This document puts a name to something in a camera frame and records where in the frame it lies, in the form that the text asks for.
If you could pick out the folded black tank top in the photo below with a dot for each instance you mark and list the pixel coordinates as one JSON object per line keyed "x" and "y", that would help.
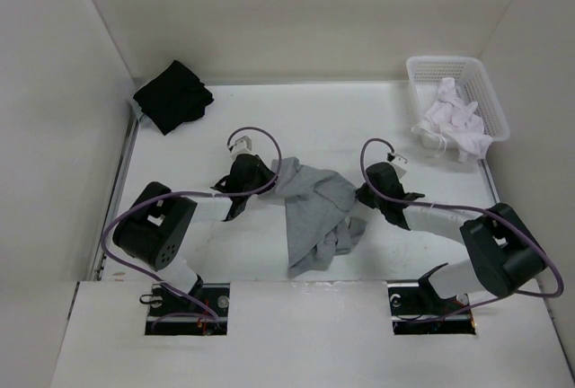
{"x": 175, "y": 97}

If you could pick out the grey tank top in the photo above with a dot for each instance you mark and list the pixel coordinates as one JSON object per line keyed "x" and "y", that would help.
{"x": 318, "y": 210}

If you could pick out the white tank top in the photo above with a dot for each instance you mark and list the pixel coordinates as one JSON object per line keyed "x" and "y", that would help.
{"x": 450, "y": 120}

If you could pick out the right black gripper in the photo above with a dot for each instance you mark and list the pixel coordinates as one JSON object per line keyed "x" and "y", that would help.
{"x": 361, "y": 194}

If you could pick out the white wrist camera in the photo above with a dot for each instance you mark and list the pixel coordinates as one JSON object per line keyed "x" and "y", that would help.
{"x": 399, "y": 163}
{"x": 242, "y": 145}

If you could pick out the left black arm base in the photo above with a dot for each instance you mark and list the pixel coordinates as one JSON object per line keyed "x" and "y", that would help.
{"x": 170, "y": 314}

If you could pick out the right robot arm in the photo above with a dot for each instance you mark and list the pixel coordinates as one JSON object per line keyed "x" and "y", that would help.
{"x": 502, "y": 255}

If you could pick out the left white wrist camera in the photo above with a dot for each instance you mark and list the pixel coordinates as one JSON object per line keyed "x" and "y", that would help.
{"x": 242, "y": 145}

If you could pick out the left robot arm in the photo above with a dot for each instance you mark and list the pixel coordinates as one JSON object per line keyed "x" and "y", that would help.
{"x": 154, "y": 233}

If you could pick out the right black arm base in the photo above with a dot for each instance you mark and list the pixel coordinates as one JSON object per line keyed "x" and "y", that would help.
{"x": 417, "y": 309}

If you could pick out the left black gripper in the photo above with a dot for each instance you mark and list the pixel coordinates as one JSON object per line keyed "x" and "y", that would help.
{"x": 269, "y": 176}

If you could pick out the white plastic basket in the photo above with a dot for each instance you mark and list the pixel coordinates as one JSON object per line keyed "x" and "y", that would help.
{"x": 472, "y": 83}

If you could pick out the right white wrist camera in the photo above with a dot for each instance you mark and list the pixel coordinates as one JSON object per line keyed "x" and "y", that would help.
{"x": 399, "y": 163}

